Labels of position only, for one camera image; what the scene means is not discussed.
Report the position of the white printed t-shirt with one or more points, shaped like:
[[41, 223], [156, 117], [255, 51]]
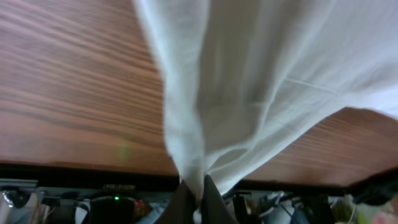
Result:
[[244, 79]]

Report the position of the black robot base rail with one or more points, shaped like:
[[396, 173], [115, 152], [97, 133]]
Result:
[[90, 196]]

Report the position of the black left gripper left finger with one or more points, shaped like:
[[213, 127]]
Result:
[[180, 208]]

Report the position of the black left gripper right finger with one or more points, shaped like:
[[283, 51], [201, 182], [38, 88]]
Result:
[[213, 208]]

